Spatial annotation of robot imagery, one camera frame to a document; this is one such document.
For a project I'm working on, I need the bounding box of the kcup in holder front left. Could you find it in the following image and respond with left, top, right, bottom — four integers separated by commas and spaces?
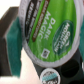
40, 69, 58, 84

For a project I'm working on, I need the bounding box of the black kcup holder drawer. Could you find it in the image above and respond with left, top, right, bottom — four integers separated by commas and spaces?
0, 6, 84, 84

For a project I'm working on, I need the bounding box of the green lid kcup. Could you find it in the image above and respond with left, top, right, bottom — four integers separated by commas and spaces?
19, 0, 81, 64

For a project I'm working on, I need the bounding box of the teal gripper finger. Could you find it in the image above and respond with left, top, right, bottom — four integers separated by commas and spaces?
3, 14, 31, 61

